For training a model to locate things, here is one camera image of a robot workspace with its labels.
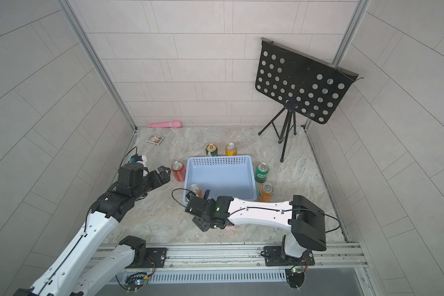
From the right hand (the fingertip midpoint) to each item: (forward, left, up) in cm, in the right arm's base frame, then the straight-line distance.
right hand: (204, 218), depth 75 cm
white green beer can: (+33, -3, +4) cm, 33 cm away
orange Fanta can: (+8, -27, +3) cm, 29 cm away
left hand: (+16, +14, +13) cm, 25 cm away
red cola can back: (+23, +13, +3) cm, 27 cm away
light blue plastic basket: (+23, -9, -6) cm, 25 cm away
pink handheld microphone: (+60, +23, -1) cm, 64 cm away
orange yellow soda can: (+32, -13, +4) cm, 35 cm away
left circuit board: (-19, +26, -7) cm, 33 cm away
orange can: (+11, +3, +4) cm, 12 cm away
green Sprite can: (+19, -27, +2) cm, 33 cm away
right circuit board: (-21, -35, -10) cm, 42 cm away
